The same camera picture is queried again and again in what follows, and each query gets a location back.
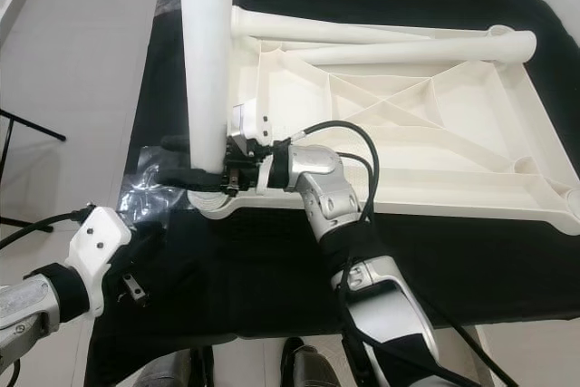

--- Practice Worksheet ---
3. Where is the white plastic table leg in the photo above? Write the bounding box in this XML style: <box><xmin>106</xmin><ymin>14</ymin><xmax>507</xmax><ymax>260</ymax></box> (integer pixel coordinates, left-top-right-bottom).
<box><xmin>229</xmin><ymin>5</ymin><xmax>436</xmax><ymax>44</ymax></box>
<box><xmin>178</xmin><ymin>0</ymin><xmax>237</xmax><ymax>175</ymax></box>
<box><xmin>295</xmin><ymin>29</ymin><xmax>537</xmax><ymax>66</ymax></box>

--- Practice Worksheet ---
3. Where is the white plastic children table top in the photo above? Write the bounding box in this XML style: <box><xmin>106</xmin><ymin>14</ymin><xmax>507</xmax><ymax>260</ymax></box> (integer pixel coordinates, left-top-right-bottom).
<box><xmin>198</xmin><ymin>29</ymin><xmax>580</xmax><ymax>225</ymax></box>

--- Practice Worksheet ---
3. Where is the black table cloth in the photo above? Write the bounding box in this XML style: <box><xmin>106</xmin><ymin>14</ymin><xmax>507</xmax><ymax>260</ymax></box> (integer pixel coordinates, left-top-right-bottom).
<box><xmin>86</xmin><ymin>0</ymin><xmax>580</xmax><ymax>387</ymax></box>

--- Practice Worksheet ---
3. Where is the dark left robot foot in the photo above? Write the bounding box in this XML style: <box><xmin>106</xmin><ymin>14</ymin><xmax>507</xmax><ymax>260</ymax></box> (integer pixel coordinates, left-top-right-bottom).
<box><xmin>136</xmin><ymin>351</ymin><xmax>211</xmax><ymax>387</ymax></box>

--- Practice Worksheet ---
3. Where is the dark robot foot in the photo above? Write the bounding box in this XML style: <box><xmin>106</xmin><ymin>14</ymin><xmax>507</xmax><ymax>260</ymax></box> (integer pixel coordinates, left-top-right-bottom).
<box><xmin>136</xmin><ymin>351</ymin><xmax>211</xmax><ymax>387</ymax></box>
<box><xmin>281</xmin><ymin>337</ymin><xmax>354</xmax><ymax>387</ymax></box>

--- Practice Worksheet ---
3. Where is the black metal-legged chair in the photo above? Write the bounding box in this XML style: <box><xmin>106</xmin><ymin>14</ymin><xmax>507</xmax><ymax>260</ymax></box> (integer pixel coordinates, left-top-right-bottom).
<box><xmin>0</xmin><ymin>111</ymin><xmax>69</xmax><ymax>232</ymax></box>

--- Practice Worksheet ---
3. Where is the dark right robot foot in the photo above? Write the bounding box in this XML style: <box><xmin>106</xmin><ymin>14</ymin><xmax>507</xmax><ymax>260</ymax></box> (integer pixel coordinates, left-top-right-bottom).
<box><xmin>281</xmin><ymin>337</ymin><xmax>354</xmax><ymax>387</ymax></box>

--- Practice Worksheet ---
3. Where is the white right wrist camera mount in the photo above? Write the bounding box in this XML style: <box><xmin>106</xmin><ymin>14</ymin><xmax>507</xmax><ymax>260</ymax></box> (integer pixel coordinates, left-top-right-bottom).
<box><xmin>229</xmin><ymin>102</ymin><xmax>291</xmax><ymax>196</ymax></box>

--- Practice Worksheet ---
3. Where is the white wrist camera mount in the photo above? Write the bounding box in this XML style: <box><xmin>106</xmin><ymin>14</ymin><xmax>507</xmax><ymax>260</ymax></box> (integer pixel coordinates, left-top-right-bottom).
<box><xmin>68</xmin><ymin>206</ymin><xmax>135</xmax><ymax>317</ymax></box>
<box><xmin>229</xmin><ymin>102</ymin><xmax>291</xmax><ymax>196</ymax></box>

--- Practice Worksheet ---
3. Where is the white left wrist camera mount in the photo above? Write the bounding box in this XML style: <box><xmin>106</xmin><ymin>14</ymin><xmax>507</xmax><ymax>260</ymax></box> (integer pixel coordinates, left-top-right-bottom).
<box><xmin>68</xmin><ymin>206</ymin><xmax>135</xmax><ymax>317</ymax></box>

